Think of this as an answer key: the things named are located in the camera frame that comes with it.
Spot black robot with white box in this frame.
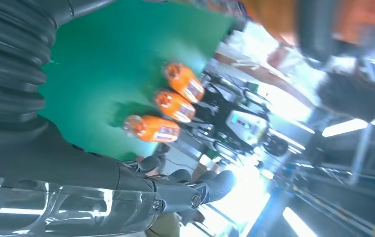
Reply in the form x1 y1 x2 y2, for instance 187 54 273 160
187 69 290 158

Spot grey metal pole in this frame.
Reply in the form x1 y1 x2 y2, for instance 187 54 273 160
348 122 375 187

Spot person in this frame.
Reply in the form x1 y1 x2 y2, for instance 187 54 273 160
316 70 375 123

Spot ribbed grey right arm sleeve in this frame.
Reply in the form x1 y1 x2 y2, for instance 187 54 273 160
0 0 118 130

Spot blue metal post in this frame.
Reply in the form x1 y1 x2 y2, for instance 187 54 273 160
246 188 293 237

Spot small orange bottle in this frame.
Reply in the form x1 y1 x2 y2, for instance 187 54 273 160
122 114 181 144
153 89 197 124
164 62 205 104

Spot long ceiling light strip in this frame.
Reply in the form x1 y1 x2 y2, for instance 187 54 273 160
321 118 370 138

